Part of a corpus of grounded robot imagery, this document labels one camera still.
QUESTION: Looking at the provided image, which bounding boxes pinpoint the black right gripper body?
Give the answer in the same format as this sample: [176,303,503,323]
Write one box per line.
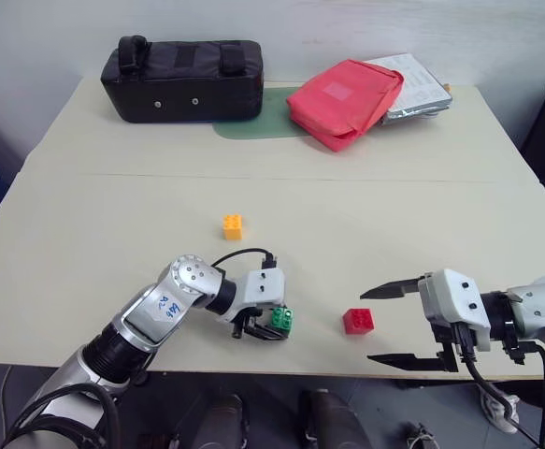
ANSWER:
[432,319,479,374]

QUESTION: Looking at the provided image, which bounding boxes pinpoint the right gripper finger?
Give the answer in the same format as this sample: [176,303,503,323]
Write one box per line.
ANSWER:
[366,352,459,374]
[359,276,425,301]

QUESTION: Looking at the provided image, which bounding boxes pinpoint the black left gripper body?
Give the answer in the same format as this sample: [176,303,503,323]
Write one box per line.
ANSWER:
[230,306,261,340]

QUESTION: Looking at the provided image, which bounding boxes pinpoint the green toy brick cube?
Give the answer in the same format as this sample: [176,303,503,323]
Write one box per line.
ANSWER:
[270,307,295,339]

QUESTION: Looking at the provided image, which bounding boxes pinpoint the red toy brick cube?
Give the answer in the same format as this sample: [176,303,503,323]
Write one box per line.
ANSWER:
[341,307,376,337]

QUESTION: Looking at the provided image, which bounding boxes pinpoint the grey sneaker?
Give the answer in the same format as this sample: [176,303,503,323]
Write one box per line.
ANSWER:
[403,422,442,449]

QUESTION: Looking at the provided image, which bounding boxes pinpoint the white sneaker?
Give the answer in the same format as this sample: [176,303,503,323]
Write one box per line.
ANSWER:
[479,388,521,435]

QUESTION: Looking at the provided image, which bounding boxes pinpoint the orange toy brick cube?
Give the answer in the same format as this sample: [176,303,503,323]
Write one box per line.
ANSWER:
[222,213,244,242]

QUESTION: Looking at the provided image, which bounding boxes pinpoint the dark rounded shape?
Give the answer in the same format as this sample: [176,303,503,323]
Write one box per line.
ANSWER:
[191,394,251,449]
[298,388,372,449]

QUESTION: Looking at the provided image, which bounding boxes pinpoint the green mat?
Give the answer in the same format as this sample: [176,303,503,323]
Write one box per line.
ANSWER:
[212,86,311,141]

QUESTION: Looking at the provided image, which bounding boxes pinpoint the red fabric pouch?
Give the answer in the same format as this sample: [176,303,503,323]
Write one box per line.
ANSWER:
[285,58,405,152]

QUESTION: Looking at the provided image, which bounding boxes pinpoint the silver foil printed packet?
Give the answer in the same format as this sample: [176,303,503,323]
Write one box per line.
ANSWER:
[364,52,454,127]

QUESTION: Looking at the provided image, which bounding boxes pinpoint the black padded case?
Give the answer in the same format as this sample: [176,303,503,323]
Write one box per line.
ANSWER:
[100,35,265,124]

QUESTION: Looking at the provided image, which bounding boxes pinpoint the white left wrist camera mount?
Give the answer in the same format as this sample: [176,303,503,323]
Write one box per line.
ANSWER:
[217,267,286,325]

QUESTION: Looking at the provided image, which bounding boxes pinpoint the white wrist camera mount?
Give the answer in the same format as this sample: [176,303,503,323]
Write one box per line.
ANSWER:
[417,268,492,353]
[217,267,286,325]

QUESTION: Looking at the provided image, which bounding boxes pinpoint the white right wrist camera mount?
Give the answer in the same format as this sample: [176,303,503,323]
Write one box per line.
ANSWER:
[417,268,492,353]

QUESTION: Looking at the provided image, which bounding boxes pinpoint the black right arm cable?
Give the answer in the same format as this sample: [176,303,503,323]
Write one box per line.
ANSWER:
[457,341,545,449]

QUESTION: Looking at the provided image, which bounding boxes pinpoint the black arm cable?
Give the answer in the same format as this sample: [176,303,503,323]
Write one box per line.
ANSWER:
[457,341,545,449]
[211,247,279,271]

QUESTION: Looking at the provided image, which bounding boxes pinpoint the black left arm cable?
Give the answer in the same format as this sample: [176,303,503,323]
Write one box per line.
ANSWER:
[211,247,279,271]

